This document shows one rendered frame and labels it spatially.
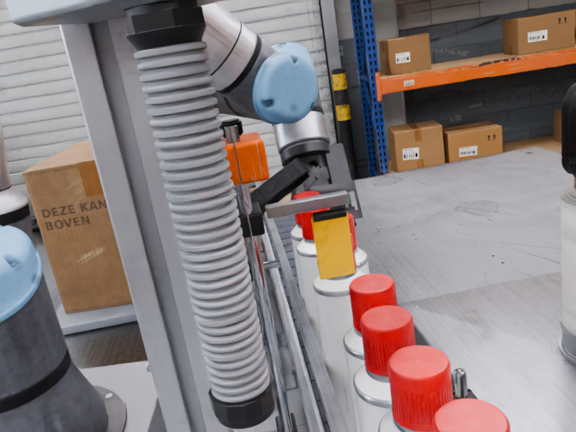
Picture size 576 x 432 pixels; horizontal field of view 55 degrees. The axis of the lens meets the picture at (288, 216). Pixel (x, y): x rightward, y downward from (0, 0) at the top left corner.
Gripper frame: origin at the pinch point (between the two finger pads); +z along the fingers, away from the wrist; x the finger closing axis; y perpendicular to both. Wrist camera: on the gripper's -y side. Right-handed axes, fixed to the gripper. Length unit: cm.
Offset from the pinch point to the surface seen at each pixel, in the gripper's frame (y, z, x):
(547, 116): 267, -136, 367
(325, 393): -3.8, 9.7, -22.3
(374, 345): -1.5, 6.0, -38.0
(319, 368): -3.6, 7.7, -18.9
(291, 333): -4.5, 4.0, 4.6
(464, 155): 160, -100, 311
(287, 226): 0.7, -18.7, 43.6
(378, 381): -1.5, 8.1, -36.8
